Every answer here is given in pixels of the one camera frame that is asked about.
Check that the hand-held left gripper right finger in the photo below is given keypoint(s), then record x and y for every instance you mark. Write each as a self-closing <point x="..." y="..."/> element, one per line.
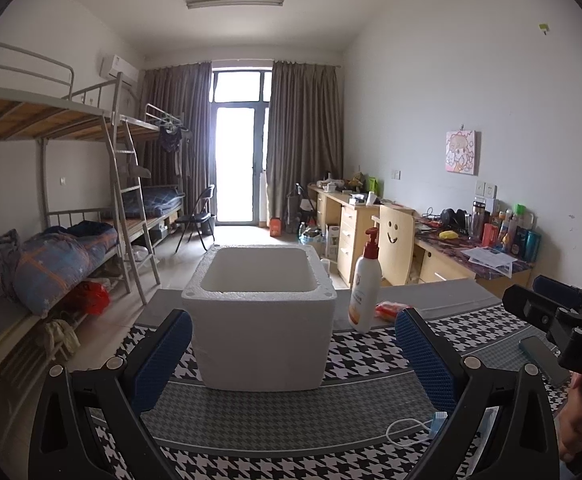
<point x="426" y="360"/>

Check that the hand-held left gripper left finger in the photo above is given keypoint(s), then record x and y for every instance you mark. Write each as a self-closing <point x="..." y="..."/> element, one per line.
<point x="163" y="360"/>

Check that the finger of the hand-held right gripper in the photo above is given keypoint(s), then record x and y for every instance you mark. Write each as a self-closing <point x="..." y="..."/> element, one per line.
<point x="531" y="305"/>
<point x="558" y="287"/>

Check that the red snack packet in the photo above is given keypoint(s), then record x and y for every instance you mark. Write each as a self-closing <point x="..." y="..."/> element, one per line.
<point x="391" y="311"/>

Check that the blue face mask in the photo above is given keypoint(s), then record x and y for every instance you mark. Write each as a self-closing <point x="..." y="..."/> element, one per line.
<point x="439" y="422"/>

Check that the white foam box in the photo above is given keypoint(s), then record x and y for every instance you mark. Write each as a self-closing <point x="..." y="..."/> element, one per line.
<point x="261" y="340"/>

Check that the white printed papers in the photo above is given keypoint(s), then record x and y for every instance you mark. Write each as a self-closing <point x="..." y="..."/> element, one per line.
<point x="488" y="260"/>

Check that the cluster of toiletry bottles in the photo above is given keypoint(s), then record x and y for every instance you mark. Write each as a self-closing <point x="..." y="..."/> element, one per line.
<point x="508" y="232"/>

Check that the white red pump bottle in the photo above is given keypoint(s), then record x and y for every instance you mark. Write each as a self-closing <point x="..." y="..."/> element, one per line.
<point x="366" y="290"/>

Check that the wooden desk with patterned cover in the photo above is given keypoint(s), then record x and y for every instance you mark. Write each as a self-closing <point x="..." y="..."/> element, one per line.
<point x="441" y="265"/>

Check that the red plastic bag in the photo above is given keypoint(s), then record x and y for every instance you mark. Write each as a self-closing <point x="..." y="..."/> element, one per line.
<point x="88" y="297"/>

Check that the beige cloth bundle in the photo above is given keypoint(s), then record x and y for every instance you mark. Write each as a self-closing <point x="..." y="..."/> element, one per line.
<point x="61" y="337"/>

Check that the yellow object on desk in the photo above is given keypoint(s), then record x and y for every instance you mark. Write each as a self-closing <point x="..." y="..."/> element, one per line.
<point x="448" y="234"/>

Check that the houndstooth tablecloth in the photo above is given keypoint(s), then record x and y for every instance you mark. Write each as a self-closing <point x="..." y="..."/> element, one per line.
<point x="271" y="410"/>

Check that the black headphones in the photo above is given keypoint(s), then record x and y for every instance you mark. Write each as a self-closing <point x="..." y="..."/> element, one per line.
<point x="451" y="217"/>

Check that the wooden smiley face chair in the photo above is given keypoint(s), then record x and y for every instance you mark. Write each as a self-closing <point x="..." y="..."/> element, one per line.
<point x="396" y="240"/>

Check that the blue orange plaid quilt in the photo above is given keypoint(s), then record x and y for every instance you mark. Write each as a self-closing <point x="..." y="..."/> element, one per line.
<point x="56" y="265"/>

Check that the black folding chair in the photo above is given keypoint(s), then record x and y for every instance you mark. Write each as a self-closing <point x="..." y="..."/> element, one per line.
<point x="196" y="217"/>

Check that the wooden desk with drawers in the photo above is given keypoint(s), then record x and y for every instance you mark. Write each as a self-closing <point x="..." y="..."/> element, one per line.
<point x="351" y="230"/>

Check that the white carton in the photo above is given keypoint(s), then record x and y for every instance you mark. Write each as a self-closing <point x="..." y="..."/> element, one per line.
<point x="333" y="241"/>

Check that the dark blue plaid quilt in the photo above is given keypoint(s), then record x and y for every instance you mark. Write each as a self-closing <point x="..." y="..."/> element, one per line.
<point x="151" y="200"/>

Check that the white waste bin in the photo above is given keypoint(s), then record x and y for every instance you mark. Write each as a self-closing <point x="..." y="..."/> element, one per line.
<point x="311" y="240"/>

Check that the small orange box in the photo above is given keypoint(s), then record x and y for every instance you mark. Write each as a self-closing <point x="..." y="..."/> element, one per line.
<point x="275" y="227"/>

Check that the grey metal bed ladder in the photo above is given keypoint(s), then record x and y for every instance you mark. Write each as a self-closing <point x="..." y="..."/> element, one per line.
<point x="126" y="185"/>

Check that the green bag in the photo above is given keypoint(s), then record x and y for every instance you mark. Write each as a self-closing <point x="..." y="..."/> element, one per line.
<point x="373" y="185"/>

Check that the upright vacuum cleaner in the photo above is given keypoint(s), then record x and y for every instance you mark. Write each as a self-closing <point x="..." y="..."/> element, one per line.
<point x="298" y="207"/>

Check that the dark hanging clothes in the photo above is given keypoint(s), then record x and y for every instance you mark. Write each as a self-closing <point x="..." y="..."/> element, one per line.
<point x="171" y="142"/>

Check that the grey metal bunk bed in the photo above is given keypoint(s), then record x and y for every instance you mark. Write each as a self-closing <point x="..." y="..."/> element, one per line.
<point x="161" y="125"/>
<point x="31" y="110"/>

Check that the brown curtain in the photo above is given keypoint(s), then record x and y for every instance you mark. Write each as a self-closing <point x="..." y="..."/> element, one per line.
<point x="176" y="110"/>
<point x="306" y="130"/>

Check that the white air conditioner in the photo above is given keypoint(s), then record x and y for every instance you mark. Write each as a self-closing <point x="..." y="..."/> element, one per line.
<point x="119" y="67"/>

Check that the ceiling tube light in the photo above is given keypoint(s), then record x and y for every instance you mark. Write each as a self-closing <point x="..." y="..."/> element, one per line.
<point x="236" y="2"/>

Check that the white wall socket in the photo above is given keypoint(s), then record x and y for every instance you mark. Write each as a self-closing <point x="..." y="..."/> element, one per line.
<point x="486" y="189"/>

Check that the pink cartoon wall picture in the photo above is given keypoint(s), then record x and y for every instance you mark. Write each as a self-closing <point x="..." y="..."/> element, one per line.
<point x="461" y="152"/>

